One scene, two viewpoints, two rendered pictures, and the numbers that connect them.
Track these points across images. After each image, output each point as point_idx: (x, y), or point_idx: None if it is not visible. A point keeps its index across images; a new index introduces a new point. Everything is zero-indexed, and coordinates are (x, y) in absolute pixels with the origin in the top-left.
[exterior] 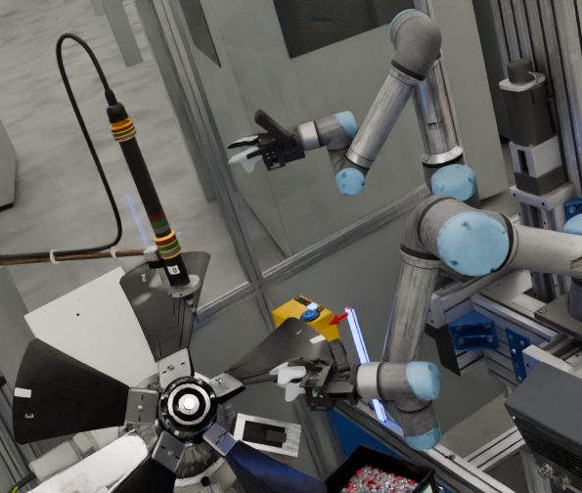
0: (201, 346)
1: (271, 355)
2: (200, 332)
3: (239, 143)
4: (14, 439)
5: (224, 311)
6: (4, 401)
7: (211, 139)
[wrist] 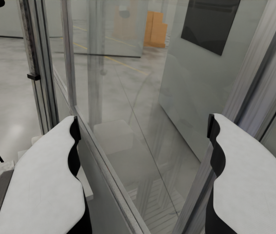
0: (115, 212)
1: None
2: (117, 208)
3: (215, 141)
4: (39, 106)
5: (130, 232)
6: (40, 88)
7: (270, 79)
